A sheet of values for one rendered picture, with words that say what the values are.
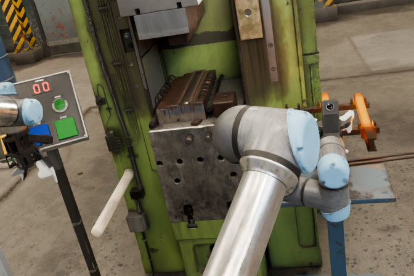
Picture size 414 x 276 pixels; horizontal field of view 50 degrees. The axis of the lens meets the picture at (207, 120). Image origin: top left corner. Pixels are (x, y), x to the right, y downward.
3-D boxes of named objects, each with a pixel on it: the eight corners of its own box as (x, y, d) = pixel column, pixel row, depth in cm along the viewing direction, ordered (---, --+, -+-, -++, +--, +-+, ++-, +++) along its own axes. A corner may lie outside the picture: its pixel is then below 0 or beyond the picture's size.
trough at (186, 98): (191, 104, 178) (190, 101, 178) (178, 106, 179) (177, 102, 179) (205, 71, 216) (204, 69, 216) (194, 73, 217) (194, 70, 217)
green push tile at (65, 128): (78, 134, 172) (72, 115, 173) (58, 140, 170) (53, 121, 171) (78, 135, 174) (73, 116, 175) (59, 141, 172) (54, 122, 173)
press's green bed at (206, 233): (268, 299, 208) (255, 216, 190) (190, 301, 215) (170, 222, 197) (268, 225, 258) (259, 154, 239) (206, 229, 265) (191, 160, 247)
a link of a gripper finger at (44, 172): (47, 190, 143) (26, 169, 143) (58, 180, 148) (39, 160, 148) (51, 186, 142) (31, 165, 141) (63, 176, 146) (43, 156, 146)
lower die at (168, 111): (206, 119, 180) (202, 100, 177) (159, 124, 184) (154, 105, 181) (217, 84, 218) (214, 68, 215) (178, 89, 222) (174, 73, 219)
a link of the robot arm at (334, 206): (316, 202, 126) (312, 168, 122) (355, 210, 120) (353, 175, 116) (304, 217, 121) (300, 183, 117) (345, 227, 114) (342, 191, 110)
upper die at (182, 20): (190, 32, 166) (185, 7, 163) (138, 40, 170) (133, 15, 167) (205, 12, 204) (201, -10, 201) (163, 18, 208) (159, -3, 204)
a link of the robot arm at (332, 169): (318, 193, 111) (315, 163, 108) (317, 170, 121) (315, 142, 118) (351, 192, 109) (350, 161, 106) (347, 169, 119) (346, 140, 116)
